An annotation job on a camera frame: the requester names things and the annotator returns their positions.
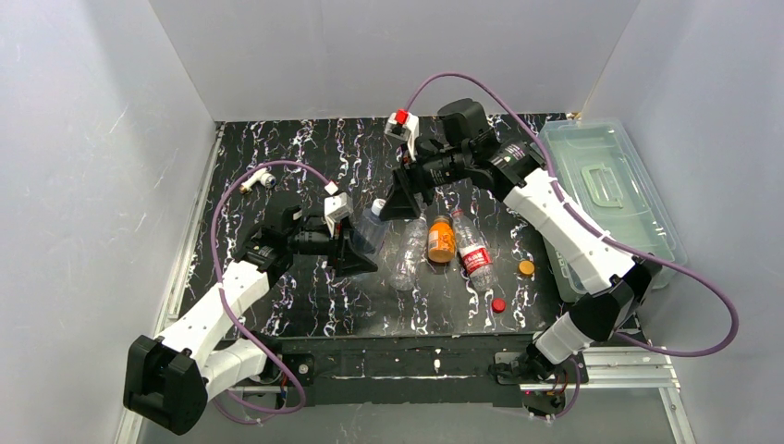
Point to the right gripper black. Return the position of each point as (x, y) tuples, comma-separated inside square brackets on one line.
[(414, 180)]

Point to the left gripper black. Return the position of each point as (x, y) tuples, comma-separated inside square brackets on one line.
[(337, 246)]

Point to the white bottle cap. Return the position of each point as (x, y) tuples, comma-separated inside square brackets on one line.
[(378, 206)]

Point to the clear blue-tinted bottle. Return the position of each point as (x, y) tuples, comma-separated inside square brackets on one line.
[(370, 232)]

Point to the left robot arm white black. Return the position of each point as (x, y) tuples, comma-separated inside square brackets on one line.
[(170, 378)]

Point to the clear empty plastic bottle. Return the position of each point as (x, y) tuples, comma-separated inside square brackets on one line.
[(410, 254)]

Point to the orange juice bottle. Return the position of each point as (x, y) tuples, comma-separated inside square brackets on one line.
[(441, 244)]

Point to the red label water bottle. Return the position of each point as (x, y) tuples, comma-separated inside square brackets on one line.
[(473, 252)]

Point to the red bottle cap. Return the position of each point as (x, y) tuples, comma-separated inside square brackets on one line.
[(498, 305)]

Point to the orange bottle cap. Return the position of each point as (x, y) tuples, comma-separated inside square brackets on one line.
[(526, 267)]

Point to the white pipe fitting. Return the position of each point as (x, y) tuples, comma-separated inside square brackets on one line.
[(261, 177)]

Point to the clear plastic storage box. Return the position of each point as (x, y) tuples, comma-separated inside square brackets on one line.
[(600, 169)]

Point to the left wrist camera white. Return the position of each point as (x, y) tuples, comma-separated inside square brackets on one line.
[(337, 207)]

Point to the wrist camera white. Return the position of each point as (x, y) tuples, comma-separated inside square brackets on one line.
[(404, 126), (337, 207)]

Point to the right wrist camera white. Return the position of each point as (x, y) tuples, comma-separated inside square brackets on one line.
[(404, 126)]

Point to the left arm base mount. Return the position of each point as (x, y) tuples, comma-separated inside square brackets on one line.
[(301, 365)]

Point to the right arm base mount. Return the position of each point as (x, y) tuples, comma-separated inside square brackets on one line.
[(548, 393)]

